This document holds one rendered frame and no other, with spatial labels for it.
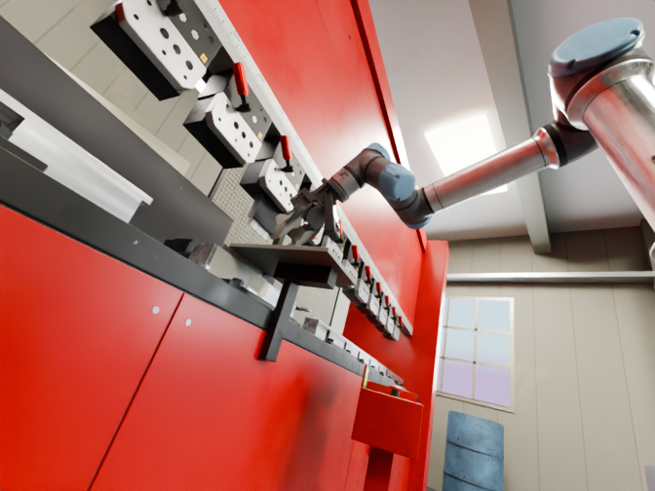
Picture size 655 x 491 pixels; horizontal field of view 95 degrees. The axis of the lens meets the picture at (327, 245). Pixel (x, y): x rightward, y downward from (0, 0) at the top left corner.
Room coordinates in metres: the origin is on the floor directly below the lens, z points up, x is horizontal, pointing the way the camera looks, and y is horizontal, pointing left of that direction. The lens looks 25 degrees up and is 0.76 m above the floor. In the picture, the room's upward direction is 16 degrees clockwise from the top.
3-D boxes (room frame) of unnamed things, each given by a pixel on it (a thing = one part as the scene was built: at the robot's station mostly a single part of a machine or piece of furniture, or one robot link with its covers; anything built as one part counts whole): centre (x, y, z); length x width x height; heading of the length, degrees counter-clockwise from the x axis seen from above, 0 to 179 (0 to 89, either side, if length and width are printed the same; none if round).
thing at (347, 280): (0.68, 0.06, 1.00); 0.26 x 0.18 x 0.01; 60
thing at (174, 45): (0.39, 0.40, 1.26); 0.15 x 0.09 x 0.17; 150
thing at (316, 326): (1.85, -0.44, 0.92); 1.68 x 0.06 x 0.10; 150
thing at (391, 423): (0.93, -0.29, 0.75); 0.20 x 0.16 x 0.18; 164
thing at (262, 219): (0.76, 0.19, 1.13); 0.10 x 0.02 x 0.10; 150
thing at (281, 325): (0.66, 0.03, 0.88); 0.14 x 0.04 x 0.22; 60
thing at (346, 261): (1.25, -0.10, 1.26); 0.15 x 0.09 x 0.17; 150
